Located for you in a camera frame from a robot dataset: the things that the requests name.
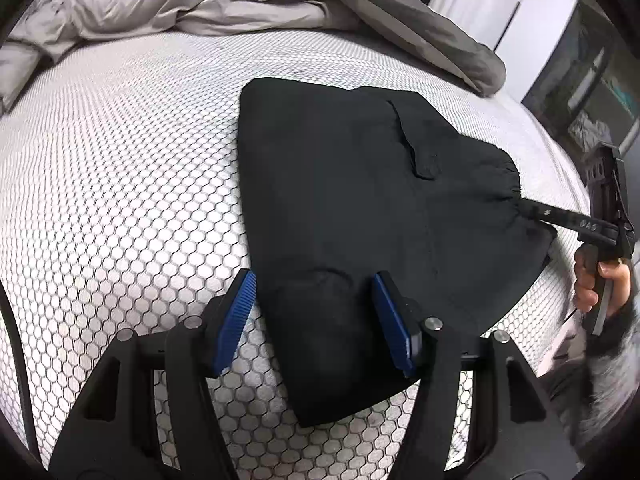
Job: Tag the light grey blanket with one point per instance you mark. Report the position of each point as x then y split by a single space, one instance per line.
175 0

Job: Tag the dark grey duvet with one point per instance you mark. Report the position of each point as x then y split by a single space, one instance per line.
430 25

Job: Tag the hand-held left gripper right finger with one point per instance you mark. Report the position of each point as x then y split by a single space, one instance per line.
395 325

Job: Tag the person's right forearm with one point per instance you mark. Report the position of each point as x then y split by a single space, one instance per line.
615 360

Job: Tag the black pants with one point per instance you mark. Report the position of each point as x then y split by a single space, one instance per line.
360 210

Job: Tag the person's right hand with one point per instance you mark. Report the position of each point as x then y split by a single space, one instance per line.
585 280

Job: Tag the white honeycomb-patterned mattress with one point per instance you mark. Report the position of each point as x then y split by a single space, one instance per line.
125 170

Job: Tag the glass-fronted cabinet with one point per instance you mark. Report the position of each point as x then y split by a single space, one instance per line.
590 75

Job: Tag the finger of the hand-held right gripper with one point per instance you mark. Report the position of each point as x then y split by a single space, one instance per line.
545 210
557 227

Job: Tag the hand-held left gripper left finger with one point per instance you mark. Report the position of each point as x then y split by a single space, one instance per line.
235 320

